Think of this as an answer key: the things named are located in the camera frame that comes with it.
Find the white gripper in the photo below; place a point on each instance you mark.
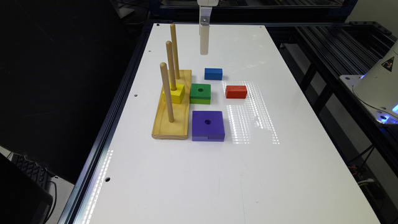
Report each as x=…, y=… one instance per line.
x=205, y=14

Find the green square block with hole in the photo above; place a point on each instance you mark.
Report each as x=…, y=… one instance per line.
x=200, y=93

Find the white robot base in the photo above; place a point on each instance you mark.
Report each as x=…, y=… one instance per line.
x=377, y=89

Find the blue rectangular block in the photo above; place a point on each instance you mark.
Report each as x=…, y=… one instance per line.
x=213, y=73

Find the red rectangular block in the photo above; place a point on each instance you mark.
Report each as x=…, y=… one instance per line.
x=236, y=91

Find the yellow square block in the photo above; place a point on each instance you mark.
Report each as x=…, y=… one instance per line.
x=178, y=94

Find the purple square block with hole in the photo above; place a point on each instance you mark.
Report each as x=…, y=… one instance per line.
x=208, y=126

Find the rear wooden peg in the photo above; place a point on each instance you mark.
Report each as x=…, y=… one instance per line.
x=175, y=50

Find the wooden peg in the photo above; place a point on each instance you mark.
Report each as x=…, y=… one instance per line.
x=166, y=87
x=171, y=65
x=175, y=50

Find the middle wooden peg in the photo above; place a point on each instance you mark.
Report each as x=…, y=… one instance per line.
x=171, y=65

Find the front wooden peg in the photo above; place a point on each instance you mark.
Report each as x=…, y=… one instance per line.
x=166, y=87

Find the black keyboard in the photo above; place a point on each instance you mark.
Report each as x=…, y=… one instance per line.
x=37, y=173

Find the black aluminium frame rails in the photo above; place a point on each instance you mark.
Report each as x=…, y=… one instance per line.
x=332, y=53

